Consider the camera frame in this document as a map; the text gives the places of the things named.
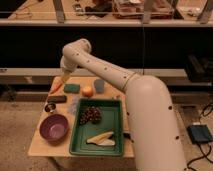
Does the green sponge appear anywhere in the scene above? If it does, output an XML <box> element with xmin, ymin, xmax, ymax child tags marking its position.
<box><xmin>64</xmin><ymin>84</ymin><xmax>80</xmax><ymax>94</ymax></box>

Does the wooden table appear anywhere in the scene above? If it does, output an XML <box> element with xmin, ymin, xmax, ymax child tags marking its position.
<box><xmin>28</xmin><ymin>77</ymin><xmax>134</xmax><ymax>158</ymax></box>

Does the black power adapter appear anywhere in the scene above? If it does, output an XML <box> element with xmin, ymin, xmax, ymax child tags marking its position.
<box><xmin>187</xmin><ymin>125</ymin><xmax>213</xmax><ymax>144</ymax></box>

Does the small metal cup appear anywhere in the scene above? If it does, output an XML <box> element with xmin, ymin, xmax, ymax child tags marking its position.
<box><xmin>44</xmin><ymin>103</ymin><xmax>56</xmax><ymax>113</ymax></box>

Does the black cable on floor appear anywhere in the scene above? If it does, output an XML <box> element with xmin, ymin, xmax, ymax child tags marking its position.
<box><xmin>184</xmin><ymin>103</ymin><xmax>213</xmax><ymax>171</ymax></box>

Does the grey blue cup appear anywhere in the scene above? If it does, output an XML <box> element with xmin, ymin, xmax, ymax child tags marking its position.
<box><xmin>94</xmin><ymin>79</ymin><xmax>105</xmax><ymax>93</ymax></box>

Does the green plastic tray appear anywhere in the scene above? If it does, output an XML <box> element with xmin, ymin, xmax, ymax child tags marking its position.
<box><xmin>69</xmin><ymin>99</ymin><xmax>124</xmax><ymax>156</ymax></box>

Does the bunch of dark grapes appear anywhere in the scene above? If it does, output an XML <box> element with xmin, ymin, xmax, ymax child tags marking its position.
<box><xmin>80</xmin><ymin>106</ymin><xmax>102</xmax><ymax>125</ymax></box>

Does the purple bowl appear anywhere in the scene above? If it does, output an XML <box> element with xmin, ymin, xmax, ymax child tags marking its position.
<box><xmin>39</xmin><ymin>114</ymin><xmax>69</xmax><ymax>142</ymax></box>

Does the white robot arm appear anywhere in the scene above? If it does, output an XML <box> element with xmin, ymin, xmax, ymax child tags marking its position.
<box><xmin>61</xmin><ymin>39</ymin><xmax>187</xmax><ymax>171</ymax></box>

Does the orange carrot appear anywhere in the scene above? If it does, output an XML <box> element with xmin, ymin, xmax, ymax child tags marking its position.
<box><xmin>49</xmin><ymin>79</ymin><xmax>64</xmax><ymax>94</ymax></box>

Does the black handled knife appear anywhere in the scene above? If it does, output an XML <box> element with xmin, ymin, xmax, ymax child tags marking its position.
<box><xmin>123</xmin><ymin>133</ymin><xmax>131</xmax><ymax>139</ymax></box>

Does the black rectangular block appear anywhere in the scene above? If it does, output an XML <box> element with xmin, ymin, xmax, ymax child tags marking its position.
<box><xmin>47</xmin><ymin>95</ymin><xmax>67</xmax><ymax>103</ymax></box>

